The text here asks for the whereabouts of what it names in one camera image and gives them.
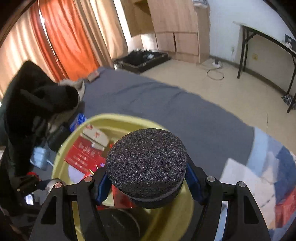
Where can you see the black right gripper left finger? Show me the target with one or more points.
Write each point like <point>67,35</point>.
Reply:
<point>56,219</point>

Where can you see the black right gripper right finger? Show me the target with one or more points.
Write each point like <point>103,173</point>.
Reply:
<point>244,220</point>

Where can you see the large red cigarette carton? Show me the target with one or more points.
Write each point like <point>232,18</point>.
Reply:
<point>87,153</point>

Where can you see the black round sponge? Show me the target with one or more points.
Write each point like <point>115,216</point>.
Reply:
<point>148,166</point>

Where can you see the blue white patterned blanket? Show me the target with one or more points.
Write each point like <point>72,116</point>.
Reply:
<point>270,176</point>

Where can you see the yellow plastic basin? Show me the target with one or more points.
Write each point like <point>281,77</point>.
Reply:
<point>167,223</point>

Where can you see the grey bed sheet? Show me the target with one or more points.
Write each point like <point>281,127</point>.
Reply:
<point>215,139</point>

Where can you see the blue snack packet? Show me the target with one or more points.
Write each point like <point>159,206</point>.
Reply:
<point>78,120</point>

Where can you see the black jacket pile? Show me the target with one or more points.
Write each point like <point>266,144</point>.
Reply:
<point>32,107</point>

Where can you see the black open suitcase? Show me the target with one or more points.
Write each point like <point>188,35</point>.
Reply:
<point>139,61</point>

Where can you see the orange curtain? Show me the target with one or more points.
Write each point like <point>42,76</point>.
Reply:
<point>62,39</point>

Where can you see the black folding table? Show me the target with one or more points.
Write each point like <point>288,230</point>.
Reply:
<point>270,59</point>

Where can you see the wooden wardrobe cabinet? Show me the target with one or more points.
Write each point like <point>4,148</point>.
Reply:
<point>180,28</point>

